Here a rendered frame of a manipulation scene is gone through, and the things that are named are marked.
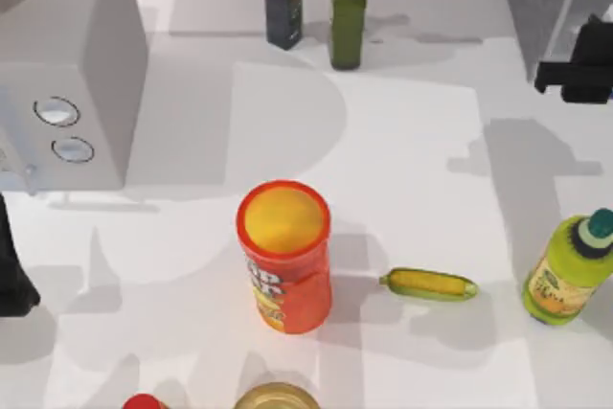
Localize dark brown glass bottle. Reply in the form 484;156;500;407
263;0;305;52

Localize large microwave knob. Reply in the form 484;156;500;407
33;96;81;128

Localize red bottle cap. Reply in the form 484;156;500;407
121;393;168;409

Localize orange can with yellow lid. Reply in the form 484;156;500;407
235;179;334;335

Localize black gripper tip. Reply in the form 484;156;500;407
0;192;42;320

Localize pale microwave oven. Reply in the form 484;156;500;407
0;0;150;195

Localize yellow-green bottle with teal cap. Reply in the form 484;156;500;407
521;207;613;328

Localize yellow corn cob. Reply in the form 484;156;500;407
378;266;481;305

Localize small microwave knob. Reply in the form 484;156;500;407
50;136;96;163

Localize green glass bottle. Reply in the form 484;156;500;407
329;0;369;72

